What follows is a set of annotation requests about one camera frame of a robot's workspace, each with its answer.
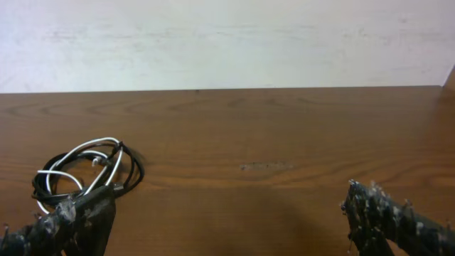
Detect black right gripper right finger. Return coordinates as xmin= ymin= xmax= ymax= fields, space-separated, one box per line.
xmin=341 ymin=179 xmax=454 ymax=256

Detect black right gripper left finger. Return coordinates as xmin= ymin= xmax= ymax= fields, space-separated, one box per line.
xmin=1 ymin=186 xmax=116 ymax=256

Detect white cable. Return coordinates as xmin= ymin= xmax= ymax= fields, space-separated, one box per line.
xmin=35 ymin=137 xmax=124 ymax=215

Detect black cable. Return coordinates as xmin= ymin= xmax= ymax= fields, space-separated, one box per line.
xmin=31 ymin=141 xmax=145 ymax=207

